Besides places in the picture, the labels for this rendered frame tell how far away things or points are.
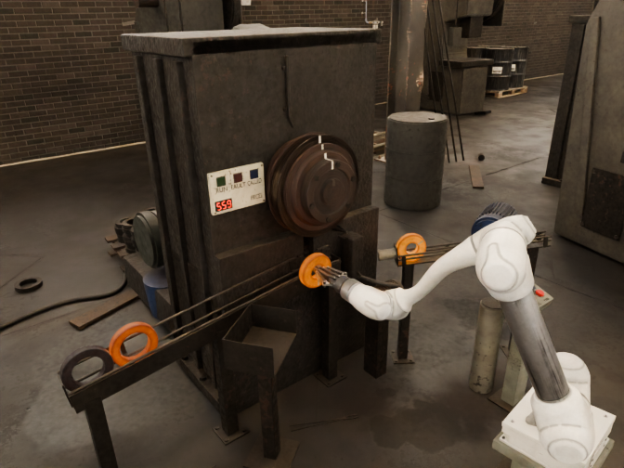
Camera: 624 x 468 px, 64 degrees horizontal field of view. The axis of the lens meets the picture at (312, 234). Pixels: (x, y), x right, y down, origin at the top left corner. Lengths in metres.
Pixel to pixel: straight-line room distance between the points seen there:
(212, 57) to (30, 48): 5.97
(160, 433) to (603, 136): 3.66
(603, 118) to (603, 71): 0.34
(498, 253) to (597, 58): 3.14
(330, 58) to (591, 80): 2.56
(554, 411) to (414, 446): 0.93
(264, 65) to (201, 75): 0.29
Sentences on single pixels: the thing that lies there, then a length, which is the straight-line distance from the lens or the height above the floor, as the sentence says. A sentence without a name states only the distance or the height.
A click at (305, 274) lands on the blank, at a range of 2.09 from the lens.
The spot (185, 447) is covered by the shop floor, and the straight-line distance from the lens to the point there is 2.59.
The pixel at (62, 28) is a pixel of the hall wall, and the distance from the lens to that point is 7.97.
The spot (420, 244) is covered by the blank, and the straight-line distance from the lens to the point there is 2.64.
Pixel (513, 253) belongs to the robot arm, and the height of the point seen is 1.21.
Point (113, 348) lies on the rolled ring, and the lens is 2.07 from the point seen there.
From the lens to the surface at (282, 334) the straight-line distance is 2.12.
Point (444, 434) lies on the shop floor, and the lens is 2.62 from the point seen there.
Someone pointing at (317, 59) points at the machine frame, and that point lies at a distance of 2.32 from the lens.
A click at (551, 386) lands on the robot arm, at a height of 0.78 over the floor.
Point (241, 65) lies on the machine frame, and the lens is 2.11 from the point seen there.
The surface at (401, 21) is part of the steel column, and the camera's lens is 6.57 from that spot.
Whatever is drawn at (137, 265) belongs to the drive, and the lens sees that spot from 3.68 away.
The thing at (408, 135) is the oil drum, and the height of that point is 0.76.
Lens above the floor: 1.83
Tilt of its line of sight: 24 degrees down
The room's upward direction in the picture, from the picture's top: 1 degrees counter-clockwise
